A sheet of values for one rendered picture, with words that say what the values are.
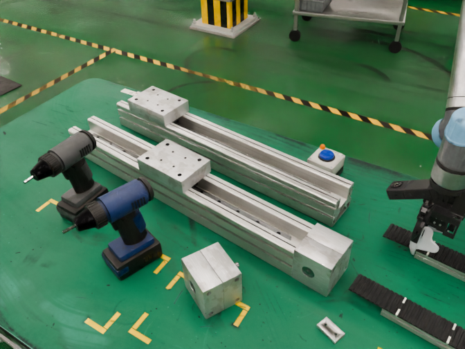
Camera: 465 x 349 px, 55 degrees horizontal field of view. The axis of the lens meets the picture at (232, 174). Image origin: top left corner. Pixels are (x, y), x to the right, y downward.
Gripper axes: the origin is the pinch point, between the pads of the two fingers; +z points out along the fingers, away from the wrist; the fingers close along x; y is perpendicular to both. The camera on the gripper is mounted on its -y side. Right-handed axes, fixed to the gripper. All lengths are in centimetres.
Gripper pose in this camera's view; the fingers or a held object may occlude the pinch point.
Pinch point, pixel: (415, 241)
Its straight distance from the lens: 113.3
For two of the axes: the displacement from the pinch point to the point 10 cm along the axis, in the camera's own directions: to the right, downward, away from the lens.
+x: 6.2, -5.2, 6.0
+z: 0.2, 7.7, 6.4
